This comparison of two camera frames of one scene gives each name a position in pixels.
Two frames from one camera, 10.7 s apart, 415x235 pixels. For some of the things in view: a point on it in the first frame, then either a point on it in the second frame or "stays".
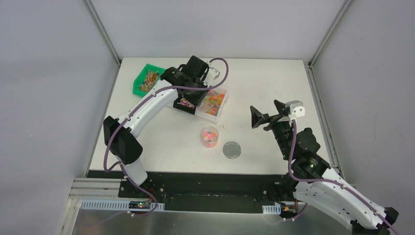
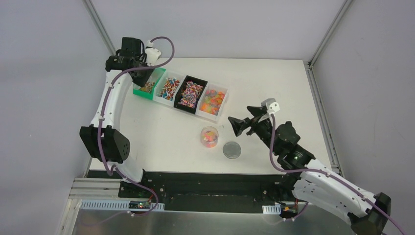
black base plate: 239,193 stays
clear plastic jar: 209,135 stays
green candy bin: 147,80 stays
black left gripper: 189,98 to 141,77
